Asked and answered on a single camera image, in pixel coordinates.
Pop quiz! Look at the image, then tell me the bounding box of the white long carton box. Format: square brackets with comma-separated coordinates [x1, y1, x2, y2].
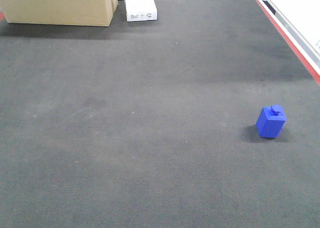
[124, 0, 158, 22]

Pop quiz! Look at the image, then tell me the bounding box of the blue plastic bottle-shaped part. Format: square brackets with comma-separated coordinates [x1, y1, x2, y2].
[255, 105, 287, 138]

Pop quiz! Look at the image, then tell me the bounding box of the brown cardboard box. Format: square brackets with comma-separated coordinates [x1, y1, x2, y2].
[0, 0, 118, 27]

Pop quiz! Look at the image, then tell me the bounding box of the red and white conveyor rail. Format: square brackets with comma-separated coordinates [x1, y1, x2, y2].
[255, 0, 320, 83]

